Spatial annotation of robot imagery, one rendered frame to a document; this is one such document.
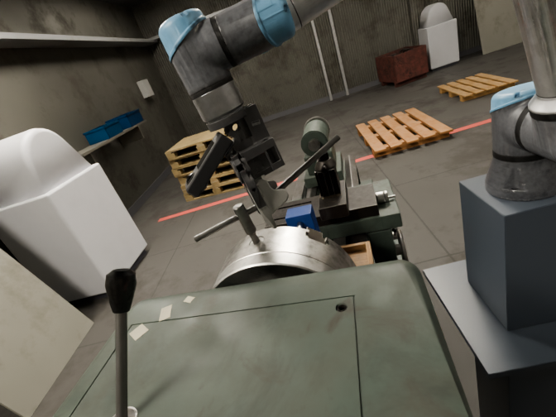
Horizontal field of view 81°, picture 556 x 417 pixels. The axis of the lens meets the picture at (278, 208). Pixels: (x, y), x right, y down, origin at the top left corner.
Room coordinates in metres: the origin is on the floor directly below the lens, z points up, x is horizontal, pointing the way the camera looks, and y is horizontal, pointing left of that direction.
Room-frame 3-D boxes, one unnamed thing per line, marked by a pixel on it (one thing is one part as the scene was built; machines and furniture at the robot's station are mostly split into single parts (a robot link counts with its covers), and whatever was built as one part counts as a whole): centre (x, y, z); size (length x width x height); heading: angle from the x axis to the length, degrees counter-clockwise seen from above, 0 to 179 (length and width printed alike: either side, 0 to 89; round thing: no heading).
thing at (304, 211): (0.89, -0.06, 1.00); 0.08 x 0.06 x 0.23; 72
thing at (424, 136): (4.22, -1.89, 0.06); 1.40 x 0.94 x 0.12; 171
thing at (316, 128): (1.71, -0.32, 1.01); 0.30 x 0.20 x 0.29; 162
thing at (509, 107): (0.63, -0.56, 1.27); 0.13 x 0.12 x 0.14; 173
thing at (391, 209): (1.20, -0.19, 0.89); 0.53 x 0.30 x 0.06; 72
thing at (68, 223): (3.17, 1.97, 0.80); 0.83 x 0.73 x 1.61; 171
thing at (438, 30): (7.49, -4.58, 0.65); 0.64 x 0.54 x 1.30; 81
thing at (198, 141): (4.85, 0.61, 0.39); 1.11 x 0.76 x 0.79; 72
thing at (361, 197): (1.15, -0.16, 0.95); 0.43 x 0.18 x 0.04; 72
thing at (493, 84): (4.99, -3.55, 0.05); 1.11 x 0.76 x 0.10; 170
